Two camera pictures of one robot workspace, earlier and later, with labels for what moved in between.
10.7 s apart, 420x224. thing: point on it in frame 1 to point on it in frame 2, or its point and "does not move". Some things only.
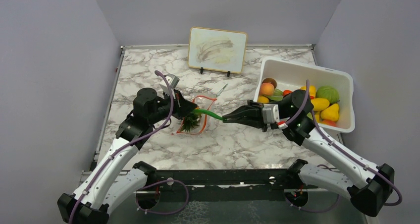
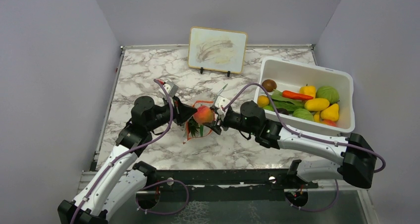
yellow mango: x=320 y=104 does not move
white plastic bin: x=289 y=75 does not move
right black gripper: x=251 y=114 to x=216 y=125
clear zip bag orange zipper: x=202 y=102 to x=194 y=129
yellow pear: x=331 y=113 does not move
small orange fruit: x=263 y=99 does not move
